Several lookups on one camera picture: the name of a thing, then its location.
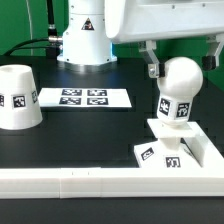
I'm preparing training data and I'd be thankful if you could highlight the black cable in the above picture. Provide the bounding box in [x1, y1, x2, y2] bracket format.
[2, 38, 51, 57]

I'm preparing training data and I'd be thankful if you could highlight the white lamp shade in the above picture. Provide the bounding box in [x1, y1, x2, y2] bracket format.
[0, 64, 42, 130]

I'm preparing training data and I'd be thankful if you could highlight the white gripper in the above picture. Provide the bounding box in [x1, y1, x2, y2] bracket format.
[105, 0, 224, 78]

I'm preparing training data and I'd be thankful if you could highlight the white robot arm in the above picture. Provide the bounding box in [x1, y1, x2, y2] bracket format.
[58, 0, 224, 78]

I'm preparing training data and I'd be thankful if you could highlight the white L-shaped fence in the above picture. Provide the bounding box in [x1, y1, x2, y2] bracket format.
[0, 122, 224, 199]

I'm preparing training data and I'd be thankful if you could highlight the white lamp base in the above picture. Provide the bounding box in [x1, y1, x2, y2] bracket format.
[134, 119, 201, 169]

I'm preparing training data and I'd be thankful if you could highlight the black cable connector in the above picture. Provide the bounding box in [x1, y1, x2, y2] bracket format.
[46, 0, 62, 59]

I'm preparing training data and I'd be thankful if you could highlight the white marker sheet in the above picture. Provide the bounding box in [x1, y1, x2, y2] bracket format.
[39, 88, 132, 108]

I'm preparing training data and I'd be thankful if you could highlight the white lamp bulb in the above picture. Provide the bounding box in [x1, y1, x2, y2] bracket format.
[157, 57, 203, 126]

